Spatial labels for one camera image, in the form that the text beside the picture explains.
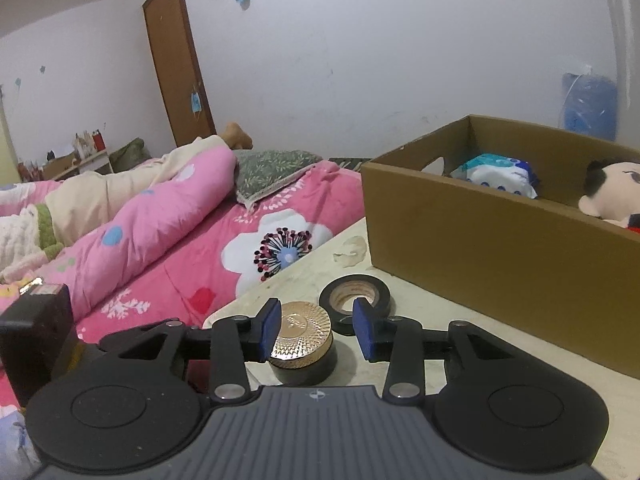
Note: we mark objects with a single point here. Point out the mickey plush doll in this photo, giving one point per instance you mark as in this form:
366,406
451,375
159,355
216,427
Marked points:
612,193

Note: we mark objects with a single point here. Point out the green leaf pattern pillow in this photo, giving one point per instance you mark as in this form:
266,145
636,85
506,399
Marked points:
259,174

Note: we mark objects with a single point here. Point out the blue white wet wipes pack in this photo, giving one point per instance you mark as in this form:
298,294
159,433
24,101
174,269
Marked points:
501,173

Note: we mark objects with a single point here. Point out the brown cardboard box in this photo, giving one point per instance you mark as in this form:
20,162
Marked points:
537,264

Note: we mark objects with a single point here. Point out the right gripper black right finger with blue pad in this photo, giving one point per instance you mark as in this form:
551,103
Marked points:
405,345

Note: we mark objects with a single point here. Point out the blue water jug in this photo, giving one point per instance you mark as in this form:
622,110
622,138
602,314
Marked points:
589,106

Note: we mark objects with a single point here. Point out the blue mask on door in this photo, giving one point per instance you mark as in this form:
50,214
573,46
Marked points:
195,101

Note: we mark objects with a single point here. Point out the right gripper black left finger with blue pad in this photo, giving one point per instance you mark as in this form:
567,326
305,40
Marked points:
228,345

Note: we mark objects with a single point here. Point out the person lying on bed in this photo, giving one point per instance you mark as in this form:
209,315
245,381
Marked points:
39,219

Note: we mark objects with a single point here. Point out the shelf with bottles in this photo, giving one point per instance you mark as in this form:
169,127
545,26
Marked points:
87,153

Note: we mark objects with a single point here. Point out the brown wooden door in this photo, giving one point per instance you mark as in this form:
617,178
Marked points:
177,69

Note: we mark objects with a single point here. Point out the pink floral bed quilt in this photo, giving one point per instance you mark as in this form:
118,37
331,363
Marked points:
185,248

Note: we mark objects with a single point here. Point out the gold lid cosmetic jar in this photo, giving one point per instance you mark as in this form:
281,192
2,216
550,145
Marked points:
304,353

